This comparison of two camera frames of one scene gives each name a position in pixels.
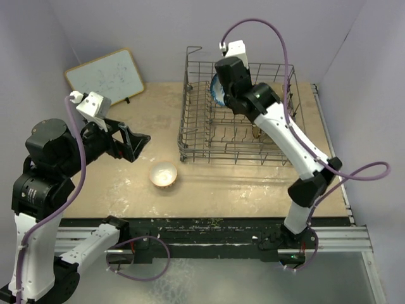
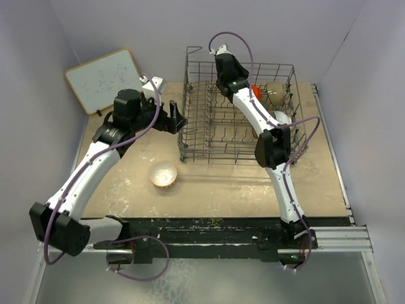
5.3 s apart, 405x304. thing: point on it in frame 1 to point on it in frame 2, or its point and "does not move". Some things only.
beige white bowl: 163,174 does not move
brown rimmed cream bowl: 256,131 does not move
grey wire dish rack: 210,132 does not move
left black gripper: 132,142 to 173,125
